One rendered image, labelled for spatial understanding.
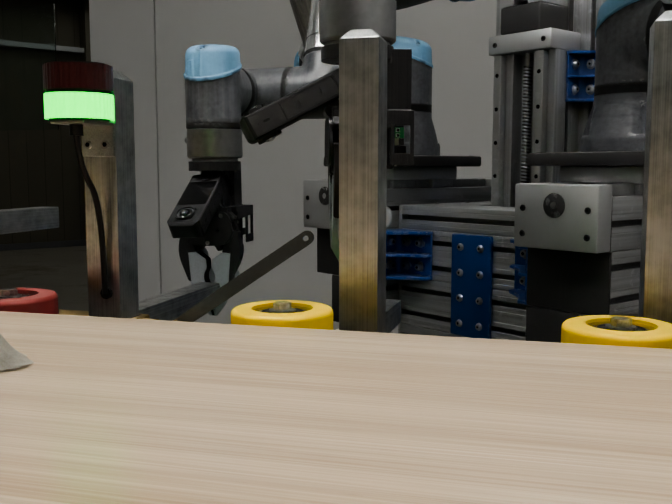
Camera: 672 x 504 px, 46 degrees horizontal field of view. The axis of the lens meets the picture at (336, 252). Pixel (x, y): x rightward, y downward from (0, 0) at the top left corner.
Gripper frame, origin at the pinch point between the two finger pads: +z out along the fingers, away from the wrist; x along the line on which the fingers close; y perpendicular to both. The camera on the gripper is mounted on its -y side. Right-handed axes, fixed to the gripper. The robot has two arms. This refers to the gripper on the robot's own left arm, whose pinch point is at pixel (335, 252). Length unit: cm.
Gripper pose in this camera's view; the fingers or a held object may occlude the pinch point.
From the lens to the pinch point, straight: 79.5
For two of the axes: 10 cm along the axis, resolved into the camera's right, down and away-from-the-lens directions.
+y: 10.0, -0.1, 0.8
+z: 0.0, 9.9, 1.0
